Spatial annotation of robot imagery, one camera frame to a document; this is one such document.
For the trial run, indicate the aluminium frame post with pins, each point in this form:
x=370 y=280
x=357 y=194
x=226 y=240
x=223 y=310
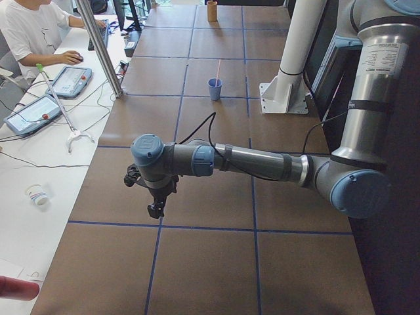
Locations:
x=87 y=16

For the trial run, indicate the teach pendant tablet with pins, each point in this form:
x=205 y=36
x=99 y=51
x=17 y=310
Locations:
x=33 y=116
x=70 y=81

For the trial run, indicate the white camera post base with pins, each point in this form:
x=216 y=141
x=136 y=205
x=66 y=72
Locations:
x=286 y=93

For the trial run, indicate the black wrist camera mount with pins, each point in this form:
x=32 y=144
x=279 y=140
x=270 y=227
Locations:
x=133 y=176

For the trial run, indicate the brown cylindrical cup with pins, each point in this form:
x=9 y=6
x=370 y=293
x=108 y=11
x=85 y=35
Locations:
x=211 y=11

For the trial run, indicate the black keyboard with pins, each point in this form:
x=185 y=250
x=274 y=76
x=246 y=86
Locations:
x=104 y=32

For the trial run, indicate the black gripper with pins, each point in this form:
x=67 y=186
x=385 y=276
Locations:
x=161 y=192

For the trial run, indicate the far teach pendant tablet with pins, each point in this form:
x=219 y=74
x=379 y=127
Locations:
x=70 y=81

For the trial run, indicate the person in white shirt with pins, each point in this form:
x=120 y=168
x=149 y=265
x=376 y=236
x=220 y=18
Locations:
x=31 y=30

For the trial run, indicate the light blue ribbed cup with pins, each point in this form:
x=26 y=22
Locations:
x=214 y=92

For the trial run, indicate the near teach pendant tablet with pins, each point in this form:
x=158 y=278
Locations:
x=33 y=116

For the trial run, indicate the white paper cup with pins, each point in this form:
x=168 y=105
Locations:
x=38 y=195

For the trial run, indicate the black monitor on right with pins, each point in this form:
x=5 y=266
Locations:
x=330 y=71

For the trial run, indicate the white reacher grabber tool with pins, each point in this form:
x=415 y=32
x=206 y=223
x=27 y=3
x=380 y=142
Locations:
x=74 y=132

